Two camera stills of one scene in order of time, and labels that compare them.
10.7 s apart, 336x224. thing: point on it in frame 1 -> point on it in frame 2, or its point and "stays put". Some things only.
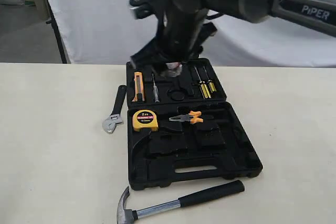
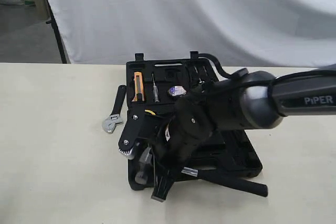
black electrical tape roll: (175, 69) -> (177, 91)
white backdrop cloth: (92, 14) stays put
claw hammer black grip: (125, 216) -> (218, 180)
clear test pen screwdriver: (155, 91) stays put
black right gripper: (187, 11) -> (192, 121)
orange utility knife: (139, 94) stays put
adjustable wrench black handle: (110, 123) stays put
